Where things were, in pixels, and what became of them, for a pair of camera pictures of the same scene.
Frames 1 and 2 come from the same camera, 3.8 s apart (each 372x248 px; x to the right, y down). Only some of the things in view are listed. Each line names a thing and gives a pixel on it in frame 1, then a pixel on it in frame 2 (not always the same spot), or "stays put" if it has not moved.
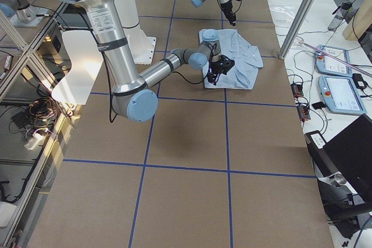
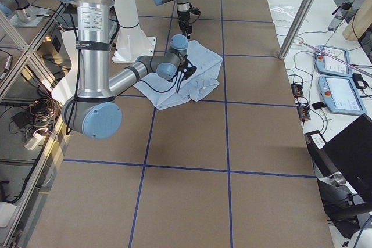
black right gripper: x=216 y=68 -> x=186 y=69
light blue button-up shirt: x=246 y=57 -> x=161 y=93
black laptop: x=350 y=151 stays put
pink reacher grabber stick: x=336 y=58 stays put
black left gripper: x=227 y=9 -> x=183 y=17
